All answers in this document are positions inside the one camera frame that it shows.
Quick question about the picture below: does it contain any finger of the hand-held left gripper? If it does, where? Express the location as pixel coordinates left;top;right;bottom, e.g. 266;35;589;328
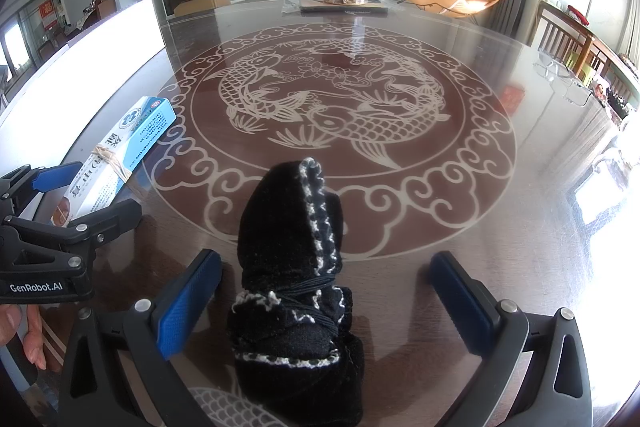
2;198;144;269
0;160;84;208

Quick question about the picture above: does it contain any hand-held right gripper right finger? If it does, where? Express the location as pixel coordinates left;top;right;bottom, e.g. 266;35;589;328
430;250;593;427

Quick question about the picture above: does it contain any blue white medicine box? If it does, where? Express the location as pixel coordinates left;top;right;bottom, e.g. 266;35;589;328
50;96;177;228

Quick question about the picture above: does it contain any black beaded hair bow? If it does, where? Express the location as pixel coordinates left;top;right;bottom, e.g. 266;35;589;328
226;158;366;427

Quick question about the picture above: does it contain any plastic wrapped flat tray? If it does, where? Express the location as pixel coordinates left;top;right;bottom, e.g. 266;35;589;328
280;0;392;15

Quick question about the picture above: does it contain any dark wooden desktop with pattern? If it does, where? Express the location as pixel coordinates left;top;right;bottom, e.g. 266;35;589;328
30;0;640;427

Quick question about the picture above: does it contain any brown cardboard box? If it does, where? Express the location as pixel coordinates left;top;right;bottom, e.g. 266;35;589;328
174;0;231;16

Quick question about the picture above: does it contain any person's left hand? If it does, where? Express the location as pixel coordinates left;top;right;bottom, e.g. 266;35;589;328
0;305;49;371

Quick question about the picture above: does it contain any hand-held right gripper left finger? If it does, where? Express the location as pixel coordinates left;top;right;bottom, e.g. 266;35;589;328
59;248;224;427

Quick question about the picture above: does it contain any clear plastic tray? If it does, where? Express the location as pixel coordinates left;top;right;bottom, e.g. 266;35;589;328
532;48;593;108

